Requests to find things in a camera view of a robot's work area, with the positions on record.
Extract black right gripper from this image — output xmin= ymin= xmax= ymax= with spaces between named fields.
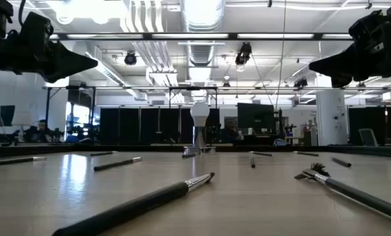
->
xmin=308 ymin=9 xmax=391 ymax=89

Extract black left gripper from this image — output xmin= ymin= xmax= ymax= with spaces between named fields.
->
xmin=0 ymin=11 xmax=99 ymax=84

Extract short black stick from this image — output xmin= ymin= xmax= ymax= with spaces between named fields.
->
xmin=331 ymin=157 xmax=352 ymax=168

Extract black comb-head makeup brush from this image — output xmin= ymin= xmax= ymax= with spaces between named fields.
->
xmin=294 ymin=163 xmax=391 ymax=224

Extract thick black brush long ferrule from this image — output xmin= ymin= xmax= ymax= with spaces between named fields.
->
xmin=50 ymin=172 xmax=215 ymax=236

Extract black hanging spotlight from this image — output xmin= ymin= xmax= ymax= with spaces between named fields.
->
xmin=124 ymin=50 xmax=138 ymax=66
xmin=293 ymin=77 xmax=309 ymax=89

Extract white round column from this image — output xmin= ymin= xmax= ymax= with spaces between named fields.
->
xmin=315 ymin=90 xmax=349 ymax=147

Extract person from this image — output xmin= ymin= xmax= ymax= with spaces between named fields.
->
xmin=36 ymin=119 xmax=50 ymax=142
xmin=220 ymin=120 xmax=244 ymax=145

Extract grey office chair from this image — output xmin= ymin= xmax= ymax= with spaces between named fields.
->
xmin=358 ymin=128 xmax=379 ymax=148

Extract black partition panels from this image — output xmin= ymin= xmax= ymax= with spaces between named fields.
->
xmin=99 ymin=107 xmax=221 ymax=146

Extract large black monitor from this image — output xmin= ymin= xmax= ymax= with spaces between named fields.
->
xmin=236 ymin=102 xmax=276 ymax=135

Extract black bar with light strips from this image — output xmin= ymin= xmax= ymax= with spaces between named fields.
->
xmin=49 ymin=31 xmax=355 ymax=41

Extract white bulb chrome base lamp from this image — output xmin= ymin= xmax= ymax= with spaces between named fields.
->
xmin=183 ymin=101 xmax=217 ymax=155

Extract thin hanging cable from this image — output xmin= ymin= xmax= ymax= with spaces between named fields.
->
xmin=275 ymin=0 xmax=288 ymax=111

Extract black left wrist camera cable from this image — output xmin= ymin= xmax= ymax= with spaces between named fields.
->
xmin=17 ymin=0 xmax=28 ymax=27

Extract black metal background frame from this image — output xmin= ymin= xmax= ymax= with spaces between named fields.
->
xmin=41 ymin=85 xmax=391 ymax=145

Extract dark wall monitor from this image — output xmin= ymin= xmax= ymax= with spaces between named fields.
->
xmin=0 ymin=105 xmax=16 ymax=127

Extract black aluminium table frame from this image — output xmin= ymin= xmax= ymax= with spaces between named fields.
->
xmin=0 ymin=143 xmax=391 ymax=159

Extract black hanging camera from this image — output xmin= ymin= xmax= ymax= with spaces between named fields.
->
xmin=234 ymin=41 xmax=253 ymax=66

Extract silver ventilation duct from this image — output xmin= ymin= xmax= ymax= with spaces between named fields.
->
xmin=180 ymin=0 xmax=226 ymax=68

